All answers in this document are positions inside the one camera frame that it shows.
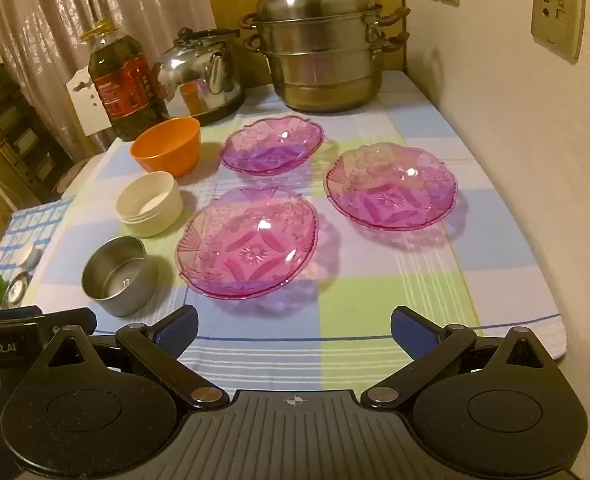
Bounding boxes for blue white checked towel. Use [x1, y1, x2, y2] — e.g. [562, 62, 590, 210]
[0, 197, 76, 281]

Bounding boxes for sheer patterned curtain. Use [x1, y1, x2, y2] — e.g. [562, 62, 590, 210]
[0, 0, 216, 161]

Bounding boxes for small white round lid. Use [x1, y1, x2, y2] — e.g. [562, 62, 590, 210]
[15, 245, 44, 269]

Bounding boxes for pink transparent plastic plate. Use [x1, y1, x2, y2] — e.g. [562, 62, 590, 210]
[323, 142, 458, 233]
[219, 115, 325, 177]
[174, 186, 320, 301]

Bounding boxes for orange plastic bowl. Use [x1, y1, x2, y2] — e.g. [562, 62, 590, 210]
[129, 116, 202, 179]

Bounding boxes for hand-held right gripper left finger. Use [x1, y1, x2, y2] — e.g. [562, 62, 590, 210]
[40, 304, 231, 409]

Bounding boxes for checked pastel tablecloth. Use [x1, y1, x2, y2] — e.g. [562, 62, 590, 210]
[22, 70, 568, 391]

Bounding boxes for stainless steel kettle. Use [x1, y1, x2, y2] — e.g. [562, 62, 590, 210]
[151, 27, 246, 126]

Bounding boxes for beige wall socket plate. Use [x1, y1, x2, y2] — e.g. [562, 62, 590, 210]
[531, 0, 586, 65]

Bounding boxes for black metal rack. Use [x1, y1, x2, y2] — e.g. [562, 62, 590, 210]
[0, 45, 76, 196]

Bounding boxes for stainless steel bowl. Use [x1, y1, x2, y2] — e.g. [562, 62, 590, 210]
[81, 235, 149, 318]

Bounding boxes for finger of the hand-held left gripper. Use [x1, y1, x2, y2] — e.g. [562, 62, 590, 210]
[41, 308, 98, 349]

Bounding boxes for white plastic bowl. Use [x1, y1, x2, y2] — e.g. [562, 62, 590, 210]
[115, 171, 182, 238]

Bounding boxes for stainless steel steamer pot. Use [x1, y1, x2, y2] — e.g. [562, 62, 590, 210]
[239, 0, 412, 114]

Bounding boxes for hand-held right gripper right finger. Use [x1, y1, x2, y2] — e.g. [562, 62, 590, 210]
[361, 304, 552, 409]

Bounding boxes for cooking oil bottle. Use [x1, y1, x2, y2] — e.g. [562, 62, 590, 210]
[80, 18, 171, 142]

